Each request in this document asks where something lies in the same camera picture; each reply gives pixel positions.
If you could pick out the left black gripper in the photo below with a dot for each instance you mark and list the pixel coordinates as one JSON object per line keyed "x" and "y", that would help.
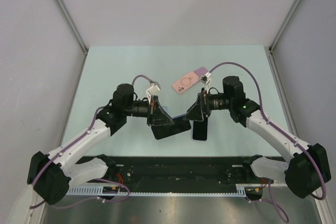
{"x": 157, "y": 115}

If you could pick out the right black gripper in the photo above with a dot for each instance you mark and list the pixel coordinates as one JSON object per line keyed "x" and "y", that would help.
{"x": 205, "y": 102}

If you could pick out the black smartphone blue frame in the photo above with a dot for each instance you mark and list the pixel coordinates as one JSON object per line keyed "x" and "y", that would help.
{"x": 179, "y": 126}

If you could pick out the black smartphone teal frame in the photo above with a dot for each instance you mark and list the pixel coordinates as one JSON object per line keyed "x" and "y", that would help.
{"x": 200, "y": 130}

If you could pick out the lavender phone case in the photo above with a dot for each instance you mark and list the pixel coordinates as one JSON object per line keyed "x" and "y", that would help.
{"x": 200, "y": 131}

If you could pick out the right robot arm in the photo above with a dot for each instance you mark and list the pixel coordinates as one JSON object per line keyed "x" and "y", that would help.
{"x": 304, "y": 168}

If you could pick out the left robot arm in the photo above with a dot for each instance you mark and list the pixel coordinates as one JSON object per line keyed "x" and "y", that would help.
{"x": 51, "y": 175}

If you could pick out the pink phone case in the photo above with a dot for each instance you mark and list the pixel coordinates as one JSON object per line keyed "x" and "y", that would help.
{"x": 185, "y": 82}

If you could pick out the purple phone case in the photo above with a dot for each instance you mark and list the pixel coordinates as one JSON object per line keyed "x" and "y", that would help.
{"x": 201, "y": 71}

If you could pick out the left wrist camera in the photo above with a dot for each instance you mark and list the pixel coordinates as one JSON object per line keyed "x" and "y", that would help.
{"x": 152, "y": 90}

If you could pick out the slotted cable duct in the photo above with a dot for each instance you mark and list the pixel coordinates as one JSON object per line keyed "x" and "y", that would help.
{"x": 104, "y": 190}

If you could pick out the right aluminium frame post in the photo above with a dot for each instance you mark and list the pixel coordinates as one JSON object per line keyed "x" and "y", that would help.
{"x": 284, "y": 25}

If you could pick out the aluminium frame post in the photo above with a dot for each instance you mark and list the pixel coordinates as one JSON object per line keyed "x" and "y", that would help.
{"x": 65, "y": 13}
{"x": 284, "y": 25}

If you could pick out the left aluminium frame post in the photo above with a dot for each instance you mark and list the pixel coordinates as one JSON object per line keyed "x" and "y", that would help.
{"x": 65, "y": 13}

